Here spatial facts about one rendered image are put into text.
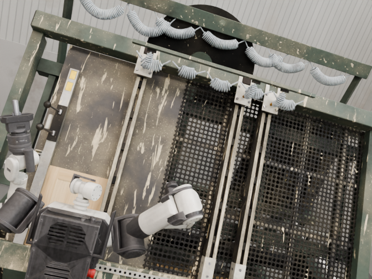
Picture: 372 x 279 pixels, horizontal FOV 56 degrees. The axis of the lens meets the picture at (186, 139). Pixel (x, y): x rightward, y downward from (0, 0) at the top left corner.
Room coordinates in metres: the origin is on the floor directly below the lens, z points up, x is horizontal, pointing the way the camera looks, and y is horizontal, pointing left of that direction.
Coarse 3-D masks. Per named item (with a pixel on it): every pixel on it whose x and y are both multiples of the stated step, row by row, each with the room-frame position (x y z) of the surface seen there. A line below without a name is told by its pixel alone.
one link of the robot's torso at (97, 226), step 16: (48, 208) 1.04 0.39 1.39; (64, 208) 1.10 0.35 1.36; (80, 208) 1.14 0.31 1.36; (32, 224) 1.01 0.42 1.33; (48, 224) 0.95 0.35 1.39; (64, 224) 0.96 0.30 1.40; (80, 224) 0.97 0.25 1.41; (96, 224) 1.01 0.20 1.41; (112, 224) 1.08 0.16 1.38; (32, 240) 1.01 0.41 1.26; (48, 240) 0.93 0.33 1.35; (64, 240) 0.95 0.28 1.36; (80, 240) 1.05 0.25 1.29; (96, 240) 1.02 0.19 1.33; (112, 240) 1.10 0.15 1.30; (32, 256) 0.91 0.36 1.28; (48, 256) 0.92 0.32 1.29; (64, 256) 0.93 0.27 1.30; (80, 256) 0.94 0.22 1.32; (96, 256) 1.02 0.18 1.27; (32, 272) 0.91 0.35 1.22; (48, 272) 0.92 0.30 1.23; (64, 272) 0.93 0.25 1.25; (80, 272) 0.93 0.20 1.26
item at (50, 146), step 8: (72, 80) 1.84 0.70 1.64; (64, 88) 1.81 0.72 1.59; (72, 88) 1.82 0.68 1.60; (64, 96) 1.78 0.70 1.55; (72, 96) 1.83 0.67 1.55; (64, 104) 1.76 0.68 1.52; (64, 120) 1.75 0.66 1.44; (48, 144) 1.63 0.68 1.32; (56, 144) 1.67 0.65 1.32; (48, 152) 1.61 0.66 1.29; (40, 160) 1.58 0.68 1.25; (48, 160) 1.59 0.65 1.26; (40, 168) 1.56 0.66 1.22; (48, 168) 1.59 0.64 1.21; (40, 176) 1.54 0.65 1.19; (32, 184) 1.51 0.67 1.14; (40, 184) 1.52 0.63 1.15; (32, 192) 1.49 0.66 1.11; (40, 192) 1.52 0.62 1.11; (24, 232) 1.39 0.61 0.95; (16, 240) 1.36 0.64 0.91; (24, 240) 1.38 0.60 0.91
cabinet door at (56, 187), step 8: (56, 168) 1.60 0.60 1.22; (48, 176) 1.57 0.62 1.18; (56, 176) 1.58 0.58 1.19; (64, 176) 1.59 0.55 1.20; (72, 176) 1.60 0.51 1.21; (88, 176) 1.63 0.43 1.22; (48, 184) 1.55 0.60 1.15; (56, 184) 1.56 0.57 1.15; (64, 184) 1.57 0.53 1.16; (104, 184) 1.63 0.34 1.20; (48, 192) 1.53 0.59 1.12; (56, 192) 1.54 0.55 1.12; (64, 192) 1.56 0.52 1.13; (104, 192) 1.61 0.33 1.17; (48, 200) 1.51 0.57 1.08; (56, 200) 1.52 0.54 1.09; (64, 200) 1.54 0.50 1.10; (72, 200) 1.55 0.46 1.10; (96, 200) 1.58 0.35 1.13; (88, 208) 1.55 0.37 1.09; (96, 208) 1.56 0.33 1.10
